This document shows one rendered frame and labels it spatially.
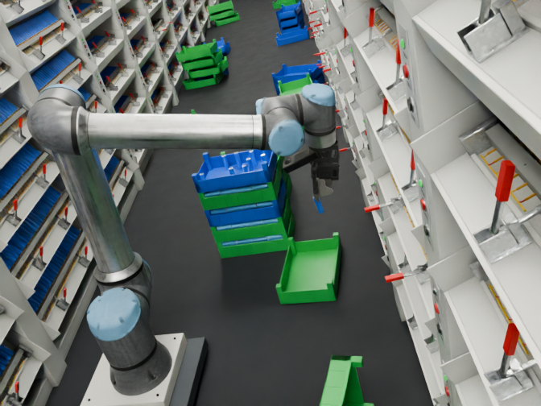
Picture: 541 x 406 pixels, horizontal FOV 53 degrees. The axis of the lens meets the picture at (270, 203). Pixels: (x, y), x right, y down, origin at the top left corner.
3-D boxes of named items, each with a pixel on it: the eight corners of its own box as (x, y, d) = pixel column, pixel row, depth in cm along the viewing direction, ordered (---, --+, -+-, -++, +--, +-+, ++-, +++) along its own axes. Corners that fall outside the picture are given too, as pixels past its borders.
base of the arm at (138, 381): (104, 399, 160) (92, 377, 155) (121, 350, 176) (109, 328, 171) (165, 391, 157) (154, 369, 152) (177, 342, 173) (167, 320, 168)
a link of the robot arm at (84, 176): (107, 329, 169) (12, 105, 130) (113, 293, 184) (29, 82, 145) (155, 319, 170) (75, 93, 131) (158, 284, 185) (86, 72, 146)
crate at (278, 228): (215, 242, 223) (209, 227, 219) (225, 216, 240) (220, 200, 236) (286, 234, 216) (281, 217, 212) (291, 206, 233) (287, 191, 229)
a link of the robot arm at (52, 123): (10, 116, 120) (309, 119, 130) (25, 97, 131) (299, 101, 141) (19, 163, 126) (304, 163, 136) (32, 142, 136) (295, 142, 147)
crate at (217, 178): (197, 193, 212) (191, 176, 208) (208, 169, 229) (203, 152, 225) (271, 182, 205) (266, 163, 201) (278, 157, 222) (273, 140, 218)
